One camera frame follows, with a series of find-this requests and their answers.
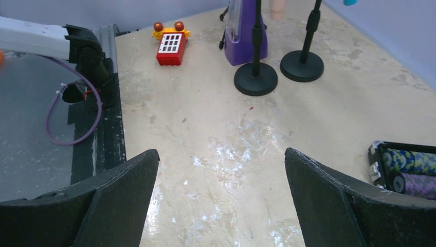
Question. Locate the black round-base mic stand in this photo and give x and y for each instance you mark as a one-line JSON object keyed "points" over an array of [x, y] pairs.
{"points": [[304, 65]]}

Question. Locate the pink microphone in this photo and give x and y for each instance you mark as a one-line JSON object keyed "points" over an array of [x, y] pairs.
{"points": [[277, 9]]}

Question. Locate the red toy block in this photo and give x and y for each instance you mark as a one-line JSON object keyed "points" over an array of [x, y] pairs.
{"points": [[171, 49]]}

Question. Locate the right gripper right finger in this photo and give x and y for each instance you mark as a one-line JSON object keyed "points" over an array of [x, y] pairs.
{"points": [[335, 209]]}

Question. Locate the aluminium frame rail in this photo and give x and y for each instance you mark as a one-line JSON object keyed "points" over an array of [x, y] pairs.
{"points": [[107, 38]]}

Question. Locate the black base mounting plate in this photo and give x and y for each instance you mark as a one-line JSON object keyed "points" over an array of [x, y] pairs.
{"points": [[104, 149]]}

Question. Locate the yellow toy block with knobs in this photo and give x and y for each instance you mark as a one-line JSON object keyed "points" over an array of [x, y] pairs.
{"points": [[160, 30]]}

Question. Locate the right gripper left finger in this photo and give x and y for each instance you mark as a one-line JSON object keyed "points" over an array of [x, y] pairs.
{"points": [[108, 209]]}

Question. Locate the blue microphone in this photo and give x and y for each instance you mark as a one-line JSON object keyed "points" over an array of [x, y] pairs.
{"points": [[349, 2]]}

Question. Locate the black poker chip case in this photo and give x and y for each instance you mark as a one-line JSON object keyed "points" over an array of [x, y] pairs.
{"points": [[408, 169]]}

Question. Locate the purple metronome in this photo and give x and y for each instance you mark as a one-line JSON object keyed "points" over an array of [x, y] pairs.
{"points": [[240, 21]]}

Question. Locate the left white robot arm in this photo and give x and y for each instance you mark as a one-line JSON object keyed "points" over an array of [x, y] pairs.
{"points": [[77, 45]]}

